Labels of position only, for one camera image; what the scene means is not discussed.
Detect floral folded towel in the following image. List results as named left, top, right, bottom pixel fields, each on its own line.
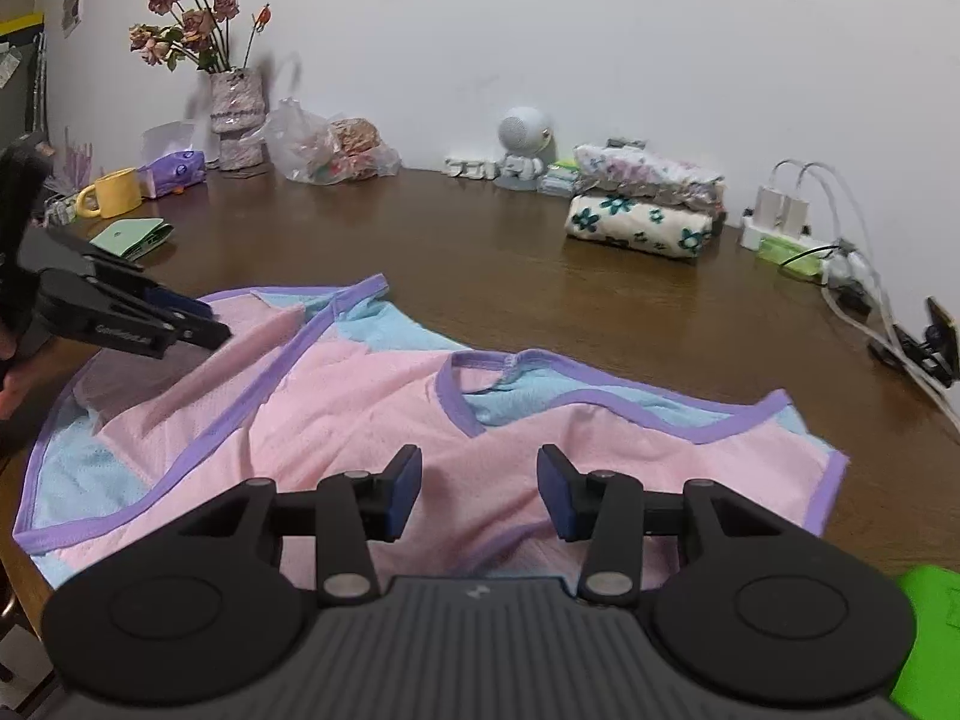
left=565, top=195, right=715, bottom=260

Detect white astronaut figurine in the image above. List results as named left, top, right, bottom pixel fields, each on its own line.
left=494, top=106, right=553, bottom=192

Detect clear plastic snack bag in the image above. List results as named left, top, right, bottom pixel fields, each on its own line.
left=262, top=99, right=402, bottom=187

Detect white small blocks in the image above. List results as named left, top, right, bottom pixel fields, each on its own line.
left=444, top=156, right=500, bottom=181

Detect green storage bag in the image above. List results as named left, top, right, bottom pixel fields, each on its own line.
left=892, top=566, right=960, bottom=720

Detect pink blue purple garment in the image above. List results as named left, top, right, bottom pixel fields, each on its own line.
left=13, top=277, right=846, bottom=585

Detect white power strip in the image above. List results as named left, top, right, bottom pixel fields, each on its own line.
left=739, top=185, right=839, bottom=283

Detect yellow mug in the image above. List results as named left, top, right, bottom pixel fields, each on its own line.
left=75, top=167, right=143, bottom=220

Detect folded patterned cloth stack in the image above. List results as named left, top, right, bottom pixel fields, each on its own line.
left=573, top=143, right=726, bottom=216

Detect person's left hand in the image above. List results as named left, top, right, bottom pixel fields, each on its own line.
left=0, top=330, right=37, bottom=421

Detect vase with dried roses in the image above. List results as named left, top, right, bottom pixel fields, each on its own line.
left=128, top=0, right=272, bottom=174

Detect white charger cables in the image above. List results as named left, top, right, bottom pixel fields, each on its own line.
left=768, top=157, right=960, bottom=430

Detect green folded wallet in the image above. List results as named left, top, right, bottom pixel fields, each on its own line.
left=91, top=218, right=174, bottom=262

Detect purple toy camera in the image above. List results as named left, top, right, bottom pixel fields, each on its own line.
left=139, top=149, right=206, bottom=200

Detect black phone stand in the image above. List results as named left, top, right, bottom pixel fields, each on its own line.
left=867, top=296, right=958, bottom=388

